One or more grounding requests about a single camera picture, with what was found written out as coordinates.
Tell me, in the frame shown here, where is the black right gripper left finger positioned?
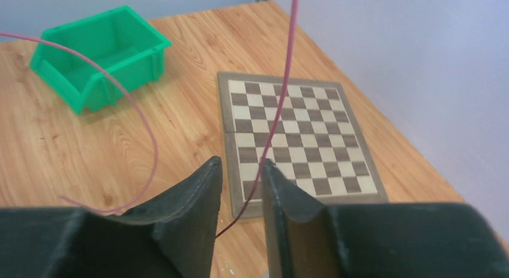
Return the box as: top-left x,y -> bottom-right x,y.
1,156 -> 223,277

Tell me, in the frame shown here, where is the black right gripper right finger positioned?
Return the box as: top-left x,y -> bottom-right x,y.
261,160 -> 508,277

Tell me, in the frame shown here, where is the thin red filament wire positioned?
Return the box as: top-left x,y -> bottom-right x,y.
0,0 -> 301,240

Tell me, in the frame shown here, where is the wooden chessboard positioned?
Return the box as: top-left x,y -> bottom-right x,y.
218,72 -> 388,219

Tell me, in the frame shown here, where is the green plastic bin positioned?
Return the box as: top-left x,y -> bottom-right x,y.
29,5 -> 171,114

